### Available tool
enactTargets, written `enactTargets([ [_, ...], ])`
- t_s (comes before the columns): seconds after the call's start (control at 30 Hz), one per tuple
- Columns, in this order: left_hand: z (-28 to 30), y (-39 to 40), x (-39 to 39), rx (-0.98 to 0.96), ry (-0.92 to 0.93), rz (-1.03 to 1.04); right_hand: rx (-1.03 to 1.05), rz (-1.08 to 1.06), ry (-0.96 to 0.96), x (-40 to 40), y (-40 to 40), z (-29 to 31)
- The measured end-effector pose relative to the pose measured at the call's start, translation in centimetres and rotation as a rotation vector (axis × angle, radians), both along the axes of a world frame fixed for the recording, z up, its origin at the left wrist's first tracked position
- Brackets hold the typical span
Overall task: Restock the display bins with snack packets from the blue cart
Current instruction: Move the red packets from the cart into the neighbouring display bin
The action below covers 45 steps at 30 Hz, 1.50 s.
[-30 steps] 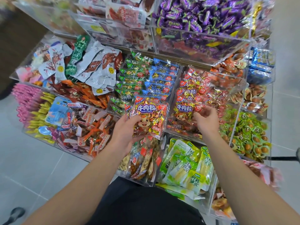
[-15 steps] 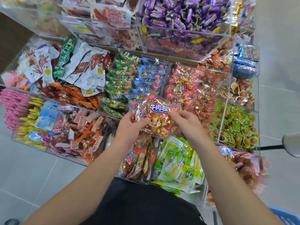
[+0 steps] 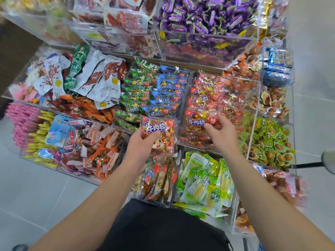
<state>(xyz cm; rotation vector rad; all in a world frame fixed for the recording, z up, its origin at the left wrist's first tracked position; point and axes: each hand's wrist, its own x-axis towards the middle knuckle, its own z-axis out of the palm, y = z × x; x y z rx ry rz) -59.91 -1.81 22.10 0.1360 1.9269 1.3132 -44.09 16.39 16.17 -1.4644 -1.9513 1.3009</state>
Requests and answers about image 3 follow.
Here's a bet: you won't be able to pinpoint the person's left hand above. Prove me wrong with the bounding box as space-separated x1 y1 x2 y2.
125 127 162 168

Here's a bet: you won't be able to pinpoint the person's right hand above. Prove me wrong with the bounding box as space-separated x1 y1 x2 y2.
204 115 240 155

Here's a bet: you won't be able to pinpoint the handful of red snack packets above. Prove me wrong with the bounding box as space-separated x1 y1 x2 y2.
141 116 178 154

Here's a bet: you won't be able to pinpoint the beef cube packets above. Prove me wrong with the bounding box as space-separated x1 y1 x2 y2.
178 73 244 150

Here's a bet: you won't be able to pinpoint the clear acrylic snack shelves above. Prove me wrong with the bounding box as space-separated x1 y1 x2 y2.
0 0 310 238

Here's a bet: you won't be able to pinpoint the row of green beef packets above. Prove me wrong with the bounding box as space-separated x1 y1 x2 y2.
115 59 160 131

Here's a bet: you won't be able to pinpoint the row of blue beef packets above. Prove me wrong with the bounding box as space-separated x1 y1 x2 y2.
141 65 189 117

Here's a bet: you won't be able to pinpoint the person's left forearm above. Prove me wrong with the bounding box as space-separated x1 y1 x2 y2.
29 162 152 251

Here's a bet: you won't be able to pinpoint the person's right forearm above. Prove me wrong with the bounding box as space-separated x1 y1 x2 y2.
222 149 335 251

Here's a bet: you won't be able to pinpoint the person's black clothing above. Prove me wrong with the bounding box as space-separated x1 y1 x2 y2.
98 198 233 251

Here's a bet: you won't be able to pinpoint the pile of beige packets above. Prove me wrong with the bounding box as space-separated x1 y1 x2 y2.
131 154 179 204

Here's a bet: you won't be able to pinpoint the pile of orange strip packets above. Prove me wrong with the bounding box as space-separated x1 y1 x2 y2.
86 128 126 181

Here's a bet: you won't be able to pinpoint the pile of green egg packets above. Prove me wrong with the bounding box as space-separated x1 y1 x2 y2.
240 115 296 170

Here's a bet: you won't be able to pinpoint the pile of lime green packets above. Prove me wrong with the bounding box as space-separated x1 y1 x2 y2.
175 151 235 218

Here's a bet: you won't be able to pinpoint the pile of dark orange packets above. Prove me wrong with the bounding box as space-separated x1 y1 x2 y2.
50 94 116 123

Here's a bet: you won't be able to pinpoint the pile of orange brown packets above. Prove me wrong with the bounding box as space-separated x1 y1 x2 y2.
222 41 289 118

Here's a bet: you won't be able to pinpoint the pile of pink-label meat packets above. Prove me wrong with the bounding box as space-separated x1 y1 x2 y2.
234 165 310 236

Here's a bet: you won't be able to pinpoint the pile of white meat packets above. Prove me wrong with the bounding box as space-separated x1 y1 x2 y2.
34 50 129 109

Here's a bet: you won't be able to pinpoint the blue toy candy packet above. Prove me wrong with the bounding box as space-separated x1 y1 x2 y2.
44 115 74 147

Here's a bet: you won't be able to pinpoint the pile of blue orange packets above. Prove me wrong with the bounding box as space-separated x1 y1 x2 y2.
264 47 294 87

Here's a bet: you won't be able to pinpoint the pile of yellow candies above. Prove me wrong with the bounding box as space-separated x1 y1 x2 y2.
23 111 58 168

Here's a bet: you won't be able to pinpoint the green vacuum packet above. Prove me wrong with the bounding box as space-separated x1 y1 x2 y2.
64 44 90 91

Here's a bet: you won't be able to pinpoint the pile of purple candies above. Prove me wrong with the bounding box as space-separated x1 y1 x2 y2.
156 0 260 37

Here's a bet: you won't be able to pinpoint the pile of pink candy sticks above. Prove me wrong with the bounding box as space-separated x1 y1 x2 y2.
5 103 40 147

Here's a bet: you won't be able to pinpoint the pile of gold candy packets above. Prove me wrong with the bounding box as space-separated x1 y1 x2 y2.
256 0 274 40

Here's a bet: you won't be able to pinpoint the pile of assorted small packets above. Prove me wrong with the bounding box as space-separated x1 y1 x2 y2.
10 52 71 102

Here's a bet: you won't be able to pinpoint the pile of red sausage packets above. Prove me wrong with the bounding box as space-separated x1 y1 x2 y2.
70 0 163 55

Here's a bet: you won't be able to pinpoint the pile of yellow packets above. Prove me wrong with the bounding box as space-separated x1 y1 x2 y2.
0 0 74 45

